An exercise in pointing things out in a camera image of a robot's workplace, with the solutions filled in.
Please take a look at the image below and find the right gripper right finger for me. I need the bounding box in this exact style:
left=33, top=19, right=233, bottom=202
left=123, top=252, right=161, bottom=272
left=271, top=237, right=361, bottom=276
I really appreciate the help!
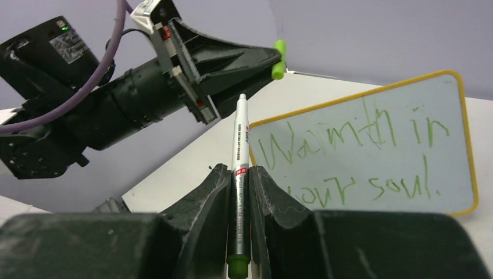
left=249, top=166, right=491, bottom=278

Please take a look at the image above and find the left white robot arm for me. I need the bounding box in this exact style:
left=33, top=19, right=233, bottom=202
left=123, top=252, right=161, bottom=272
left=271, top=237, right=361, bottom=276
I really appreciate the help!
left=1, top=14, right=281, bottom=180

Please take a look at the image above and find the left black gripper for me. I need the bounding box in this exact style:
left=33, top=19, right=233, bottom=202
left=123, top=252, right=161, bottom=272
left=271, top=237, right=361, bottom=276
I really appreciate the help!
left=150, top=18, right=280, bottom=124

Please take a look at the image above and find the green marker cap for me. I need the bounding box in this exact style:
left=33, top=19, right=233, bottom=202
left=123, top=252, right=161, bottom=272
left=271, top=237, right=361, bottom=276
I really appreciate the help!
left=271, top=39, right=287, bottom=80

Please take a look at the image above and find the yellow framed whiteboard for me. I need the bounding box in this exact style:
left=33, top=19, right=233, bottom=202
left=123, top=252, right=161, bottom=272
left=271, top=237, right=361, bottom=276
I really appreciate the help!
left=249, top=70, right=479, bottom=215

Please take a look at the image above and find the white green marker pen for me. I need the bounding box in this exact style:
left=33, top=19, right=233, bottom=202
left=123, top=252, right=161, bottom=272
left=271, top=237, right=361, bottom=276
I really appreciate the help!
left=226, top=94, right=251, bottom=278

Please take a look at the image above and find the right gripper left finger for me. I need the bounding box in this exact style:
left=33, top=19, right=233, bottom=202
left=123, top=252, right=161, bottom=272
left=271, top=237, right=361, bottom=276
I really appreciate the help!
left=1, top=164, right=231, bottom=278

